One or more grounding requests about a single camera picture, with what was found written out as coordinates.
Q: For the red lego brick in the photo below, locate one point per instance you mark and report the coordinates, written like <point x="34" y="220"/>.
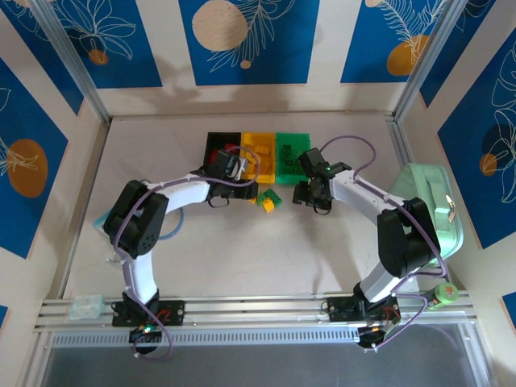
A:
<point x="232" y="147"/>
<point x="214" y="156"/>

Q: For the rounded orange-yellow lego piece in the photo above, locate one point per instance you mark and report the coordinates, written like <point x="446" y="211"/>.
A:
<point x="250" y="171"/>

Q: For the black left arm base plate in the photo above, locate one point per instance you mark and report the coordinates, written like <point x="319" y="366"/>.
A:
<point x="175" y="312"/>

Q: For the translucent tissue packet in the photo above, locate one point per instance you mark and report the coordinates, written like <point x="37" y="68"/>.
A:
<point x="86" y="307"/>

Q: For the black plastic bin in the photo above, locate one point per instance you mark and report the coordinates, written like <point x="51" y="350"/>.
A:
<point x="221" y="137"/>

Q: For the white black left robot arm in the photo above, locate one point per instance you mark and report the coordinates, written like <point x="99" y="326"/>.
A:
<point x="141" y="278"/>

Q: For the small yellow lego brick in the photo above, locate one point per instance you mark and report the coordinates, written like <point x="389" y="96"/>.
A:
<point x="269" y="206"/>

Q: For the right base electronics board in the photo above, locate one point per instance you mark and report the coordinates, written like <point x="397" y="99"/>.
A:
<point x="369" y="340"/>

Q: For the small green lego brick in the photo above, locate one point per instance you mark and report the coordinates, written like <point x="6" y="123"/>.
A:
<point x="261" y="200"/>

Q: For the mint green zipper case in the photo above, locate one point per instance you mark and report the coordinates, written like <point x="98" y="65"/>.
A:
<point x="435" y="181"/>

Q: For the aluminium mounting rail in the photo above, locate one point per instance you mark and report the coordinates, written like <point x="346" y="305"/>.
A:
<point x="262" y="308"/>

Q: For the green plastic bin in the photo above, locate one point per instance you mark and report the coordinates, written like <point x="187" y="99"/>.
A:
<point x="282" y="177"/>

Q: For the aluminium frame post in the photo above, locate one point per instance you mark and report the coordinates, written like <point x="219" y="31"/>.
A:
<point x="428" y="60"/>
<point x="74" y="60"/>

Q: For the green cylinder with orange label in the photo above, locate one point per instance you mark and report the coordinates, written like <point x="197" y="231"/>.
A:
<point x="445" y="292"/>

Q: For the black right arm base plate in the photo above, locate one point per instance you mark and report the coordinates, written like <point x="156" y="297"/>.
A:
<point x="338" y="310"/>

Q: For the blue white packet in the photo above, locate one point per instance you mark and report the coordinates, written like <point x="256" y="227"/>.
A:
<point x="101" y="221"/>

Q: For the yellow plastic bin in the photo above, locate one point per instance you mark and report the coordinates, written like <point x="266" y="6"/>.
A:
<point x="248" y="139"/>

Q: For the base electronics board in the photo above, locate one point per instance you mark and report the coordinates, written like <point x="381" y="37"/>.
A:
<point x="141" y="336"/>
<point x="369" y="340"/>

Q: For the grey transparent panel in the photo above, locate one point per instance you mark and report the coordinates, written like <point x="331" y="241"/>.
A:
<point x="262" y="371"/>

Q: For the dark green long lego brick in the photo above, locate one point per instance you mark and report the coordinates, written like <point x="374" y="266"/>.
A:
<point x="289" y="154"/>

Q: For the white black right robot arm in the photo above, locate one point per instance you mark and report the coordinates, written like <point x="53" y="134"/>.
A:
<point x="379" y="282"/>

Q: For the left base electronics board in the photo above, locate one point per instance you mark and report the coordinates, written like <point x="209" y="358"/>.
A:
<point x="141" y="336"/>

